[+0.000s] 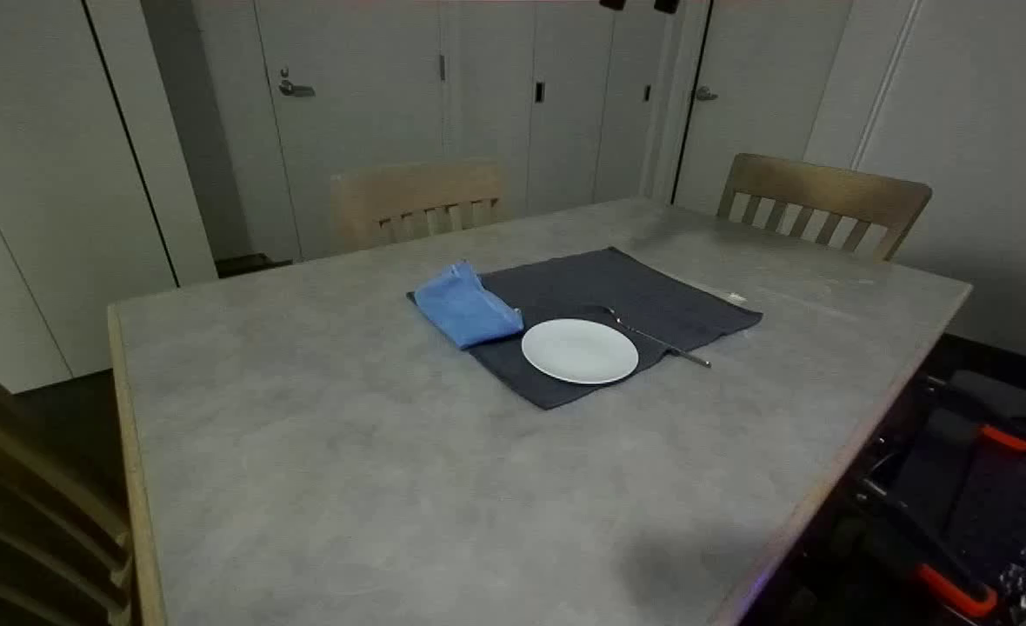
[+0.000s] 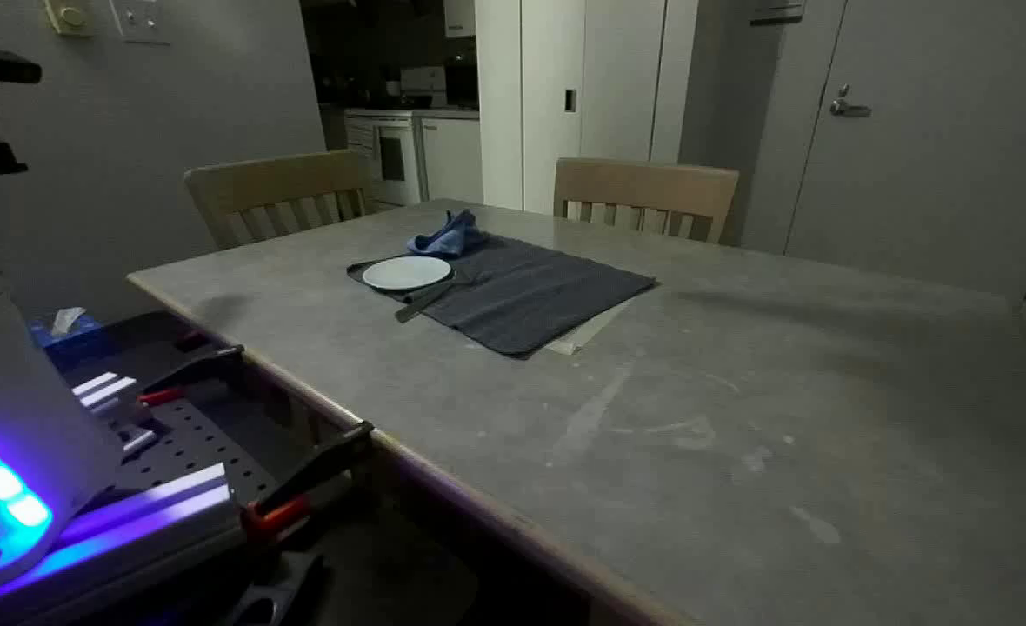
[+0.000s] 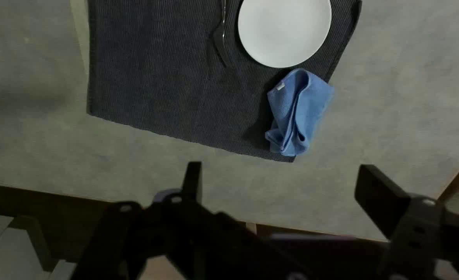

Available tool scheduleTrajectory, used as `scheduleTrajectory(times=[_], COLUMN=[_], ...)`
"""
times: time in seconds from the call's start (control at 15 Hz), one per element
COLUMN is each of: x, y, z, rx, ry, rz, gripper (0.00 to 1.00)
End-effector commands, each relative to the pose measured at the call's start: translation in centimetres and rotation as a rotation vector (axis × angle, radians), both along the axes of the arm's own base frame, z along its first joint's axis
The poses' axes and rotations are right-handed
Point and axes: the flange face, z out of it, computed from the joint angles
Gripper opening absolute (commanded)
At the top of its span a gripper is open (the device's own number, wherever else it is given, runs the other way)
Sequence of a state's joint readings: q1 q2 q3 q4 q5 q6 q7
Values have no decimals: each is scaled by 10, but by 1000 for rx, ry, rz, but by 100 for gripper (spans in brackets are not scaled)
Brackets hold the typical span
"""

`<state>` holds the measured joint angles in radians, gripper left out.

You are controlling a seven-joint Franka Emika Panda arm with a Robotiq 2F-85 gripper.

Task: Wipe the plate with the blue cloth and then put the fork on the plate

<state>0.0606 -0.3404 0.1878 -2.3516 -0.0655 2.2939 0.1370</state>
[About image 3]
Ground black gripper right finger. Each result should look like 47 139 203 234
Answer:
354 164 459 280

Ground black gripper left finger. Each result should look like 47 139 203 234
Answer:
71 161 313 280

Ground blue microfibre cloth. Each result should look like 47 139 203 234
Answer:
263 67 337 159

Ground white round plate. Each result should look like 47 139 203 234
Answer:
237 0 333 70

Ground dark grey woven placemat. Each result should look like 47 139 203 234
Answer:
86 0 365 164

